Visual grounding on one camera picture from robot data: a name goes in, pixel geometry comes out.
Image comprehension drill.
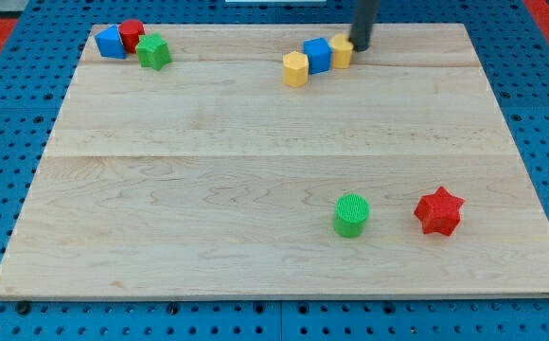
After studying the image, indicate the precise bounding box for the yellow heart block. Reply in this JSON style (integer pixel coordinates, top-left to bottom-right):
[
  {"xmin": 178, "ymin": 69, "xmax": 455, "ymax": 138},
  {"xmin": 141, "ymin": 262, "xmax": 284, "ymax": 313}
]
[{"xmin": 328, "ymin": 33, "xmax": 354, "ymax": 69}]

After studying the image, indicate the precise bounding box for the wooden board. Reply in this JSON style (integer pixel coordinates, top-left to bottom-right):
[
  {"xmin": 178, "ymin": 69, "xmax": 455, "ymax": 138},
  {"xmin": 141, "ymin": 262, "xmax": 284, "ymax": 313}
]
[{"xmin": 0, "ymin": 24, "xmax": 549, "ymax": 301}]

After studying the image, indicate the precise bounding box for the green cylinder block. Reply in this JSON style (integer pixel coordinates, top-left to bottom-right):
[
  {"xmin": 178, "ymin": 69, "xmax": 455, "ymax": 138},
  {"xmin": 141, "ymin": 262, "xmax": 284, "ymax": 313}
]
[{"xmin": 333, "ymin": 193, "xmax": 370, "ymax": 238}]

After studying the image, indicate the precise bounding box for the yellow hexagon block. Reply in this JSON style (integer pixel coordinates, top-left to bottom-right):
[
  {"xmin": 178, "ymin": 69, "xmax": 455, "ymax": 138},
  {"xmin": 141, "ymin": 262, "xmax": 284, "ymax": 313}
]
[{"xmin": 282, "ymin": 51, "xmax": 309, "ymax": 87}]

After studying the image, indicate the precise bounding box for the blue cube block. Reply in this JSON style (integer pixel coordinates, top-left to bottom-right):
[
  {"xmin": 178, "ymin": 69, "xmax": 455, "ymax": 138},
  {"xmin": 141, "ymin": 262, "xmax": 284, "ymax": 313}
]
[{"xmin": 303, "ymin": 38, "xmax": 332, "ymax": 75}]

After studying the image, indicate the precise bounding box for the red star block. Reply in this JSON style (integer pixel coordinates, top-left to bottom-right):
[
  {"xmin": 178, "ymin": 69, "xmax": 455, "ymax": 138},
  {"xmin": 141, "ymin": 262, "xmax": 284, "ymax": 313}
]
[{"xmin": 414, "ymin": 187, "xmax": 465, "ymax": 237}]

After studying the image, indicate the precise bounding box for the green star block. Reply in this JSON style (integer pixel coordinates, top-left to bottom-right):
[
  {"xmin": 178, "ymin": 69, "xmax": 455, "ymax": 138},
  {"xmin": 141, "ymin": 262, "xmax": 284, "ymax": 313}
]
[{"xmin": 135, "ymin": 33, "xmax": 172, "ymax": 71}]

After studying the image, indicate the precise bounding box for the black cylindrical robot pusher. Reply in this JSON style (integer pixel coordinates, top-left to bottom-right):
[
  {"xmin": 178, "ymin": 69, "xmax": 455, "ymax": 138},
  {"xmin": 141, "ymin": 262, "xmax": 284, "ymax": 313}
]
[{"xmin": 349, "ymin": 0, "xmax": 381, "ymax": 52}]

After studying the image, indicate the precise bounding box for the red cylinder block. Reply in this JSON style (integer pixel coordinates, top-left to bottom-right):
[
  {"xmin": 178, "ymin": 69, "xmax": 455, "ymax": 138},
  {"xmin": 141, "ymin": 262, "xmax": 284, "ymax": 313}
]
[{"xmin": 118, "ymin": 19, "xmax": 145, "ymax": 53}]

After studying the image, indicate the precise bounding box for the blue triangle block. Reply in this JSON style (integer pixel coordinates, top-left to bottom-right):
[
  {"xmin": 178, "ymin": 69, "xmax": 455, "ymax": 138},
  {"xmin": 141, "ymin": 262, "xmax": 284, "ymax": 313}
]
[{"xmin": 95, "ymin": 25, "xmax": 126, "ymax": 59}]

